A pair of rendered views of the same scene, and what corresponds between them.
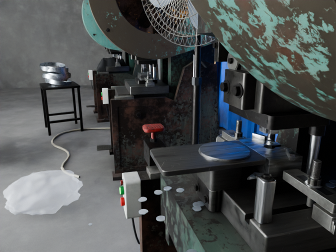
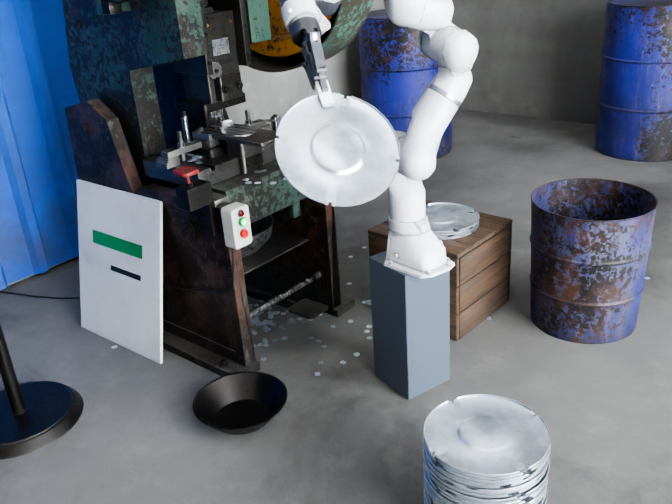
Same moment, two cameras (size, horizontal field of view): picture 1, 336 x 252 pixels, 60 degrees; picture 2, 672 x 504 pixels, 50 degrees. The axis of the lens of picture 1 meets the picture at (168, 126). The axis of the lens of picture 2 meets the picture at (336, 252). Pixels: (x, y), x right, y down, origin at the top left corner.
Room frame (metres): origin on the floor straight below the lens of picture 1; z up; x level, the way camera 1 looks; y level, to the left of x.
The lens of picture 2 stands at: (1.74, 2.06, 1.41)
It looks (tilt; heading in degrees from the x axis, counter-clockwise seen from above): 25 degrees down; 237
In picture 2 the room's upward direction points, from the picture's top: 4 degrees counter-clockwise
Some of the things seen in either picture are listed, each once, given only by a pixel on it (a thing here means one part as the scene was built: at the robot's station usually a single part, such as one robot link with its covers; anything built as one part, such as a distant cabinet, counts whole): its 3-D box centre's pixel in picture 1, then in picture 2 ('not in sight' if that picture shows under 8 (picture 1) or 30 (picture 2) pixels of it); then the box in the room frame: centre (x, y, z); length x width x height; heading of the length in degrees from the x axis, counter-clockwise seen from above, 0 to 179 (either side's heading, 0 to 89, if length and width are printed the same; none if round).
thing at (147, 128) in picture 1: (153, 136); (187, 180); (0.96, 0.05, 0.72); 0.07 x 0.06 x 0.08; 106
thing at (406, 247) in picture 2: not in sight; (417, 240); (0.45, 0.53, 0.52); 0.22 x 0.19 x 0.14; 90
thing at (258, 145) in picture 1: (266, 155); (217, 134); (0.70, -0.26, 0.76); 0.15 x 0.09 x 0.05; 16
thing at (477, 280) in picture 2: not in sight; (440, 265); (0.04, 0.19, 0.18); 0.40 x 0.38 x 0.35; 103
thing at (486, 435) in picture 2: not in sight; (485, 432); (0.75, 1.11, 0.31); 0.29 x 0.29 x 0.01
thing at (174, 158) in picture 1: (205, 177); (251, 151); (0.65, -0.09, 0.72); 0.25 x 0.14 x 0.14; 106
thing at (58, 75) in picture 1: (60, 96); not in sight; (3.41, 1.28, 0.40); 0.45 x 0.40 x 0.79; 28
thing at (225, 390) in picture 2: not in sight; (241, 407); (1.00, 0.30, 0.04); 0.30 x 0.30 x 0.07
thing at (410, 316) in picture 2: not in sight; (410, 319); (0.45, 0.49, 0.23); 0.18 x 0.18 x 0.45; 0
